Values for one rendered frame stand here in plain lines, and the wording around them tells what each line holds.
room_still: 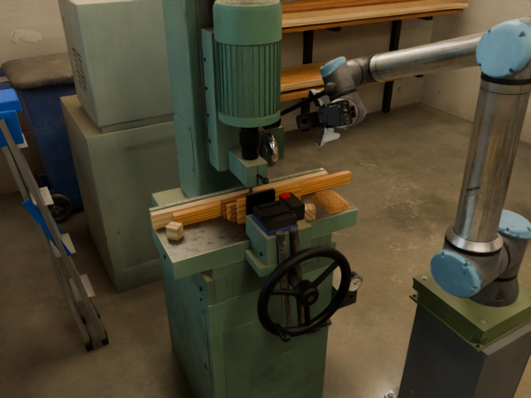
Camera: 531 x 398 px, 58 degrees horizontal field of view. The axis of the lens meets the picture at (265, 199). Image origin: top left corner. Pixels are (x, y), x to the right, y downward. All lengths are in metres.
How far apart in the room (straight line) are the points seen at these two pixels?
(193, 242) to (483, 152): 0.79
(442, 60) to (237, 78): 0.59
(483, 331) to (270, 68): 0.97
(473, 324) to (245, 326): 0.69
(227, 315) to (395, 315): 1.21
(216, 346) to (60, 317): 1.23
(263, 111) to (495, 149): 0.58
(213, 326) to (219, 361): 0.15
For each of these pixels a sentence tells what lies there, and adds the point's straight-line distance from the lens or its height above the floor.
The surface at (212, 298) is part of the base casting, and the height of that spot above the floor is 0.74.
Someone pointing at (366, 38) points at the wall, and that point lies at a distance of 4.75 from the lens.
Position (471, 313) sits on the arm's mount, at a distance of 1.63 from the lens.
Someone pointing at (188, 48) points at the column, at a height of 1.36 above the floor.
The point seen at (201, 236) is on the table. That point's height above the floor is 0.90.
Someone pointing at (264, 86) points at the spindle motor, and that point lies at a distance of 1.28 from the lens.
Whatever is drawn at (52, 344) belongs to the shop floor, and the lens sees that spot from 2.49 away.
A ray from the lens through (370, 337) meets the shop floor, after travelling 2.38.
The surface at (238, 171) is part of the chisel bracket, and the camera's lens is 1.45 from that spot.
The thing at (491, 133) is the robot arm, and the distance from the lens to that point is 1.28.
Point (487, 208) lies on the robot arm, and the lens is 1.36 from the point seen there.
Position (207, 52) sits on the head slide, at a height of 1.36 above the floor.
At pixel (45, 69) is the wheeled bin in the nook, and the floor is 0.96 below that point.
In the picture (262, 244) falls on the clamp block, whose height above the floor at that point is 0.93.
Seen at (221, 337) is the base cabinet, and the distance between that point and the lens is 1.54.
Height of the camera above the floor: 1.67
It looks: 30 degrees down
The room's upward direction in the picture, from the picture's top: straight up
